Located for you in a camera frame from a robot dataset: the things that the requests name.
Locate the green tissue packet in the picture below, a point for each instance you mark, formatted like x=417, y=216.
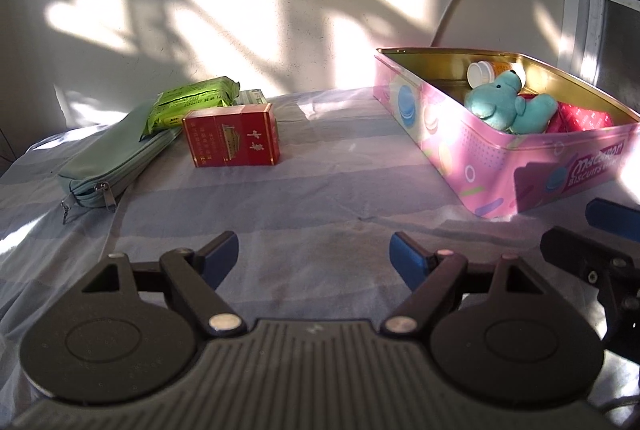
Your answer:
x=195, y=102

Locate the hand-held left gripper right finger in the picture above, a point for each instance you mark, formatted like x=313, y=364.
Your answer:
x=405, y=260

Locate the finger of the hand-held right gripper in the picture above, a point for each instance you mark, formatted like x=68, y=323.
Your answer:
x=575, y=250
x=615, y=215

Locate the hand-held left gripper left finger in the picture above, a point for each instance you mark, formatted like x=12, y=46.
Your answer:
x=222, y=255

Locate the teal teddy bear red heart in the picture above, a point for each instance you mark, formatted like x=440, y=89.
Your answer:
x=505, y=104

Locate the floral tissue packet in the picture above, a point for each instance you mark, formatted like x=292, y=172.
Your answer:
x=252, y=97

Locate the pink heart-print wallet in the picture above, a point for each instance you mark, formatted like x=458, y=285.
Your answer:
x=582, y=117

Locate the pink tin box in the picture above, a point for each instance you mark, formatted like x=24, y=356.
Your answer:
x=475, y=159

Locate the white pill bottle orange label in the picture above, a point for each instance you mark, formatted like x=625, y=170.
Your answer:
x=482, y=72

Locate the red cigarette box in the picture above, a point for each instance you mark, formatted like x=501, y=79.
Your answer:
x=230, y=137

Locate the green zipper pouch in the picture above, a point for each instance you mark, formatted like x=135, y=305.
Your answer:
x=115, y=149

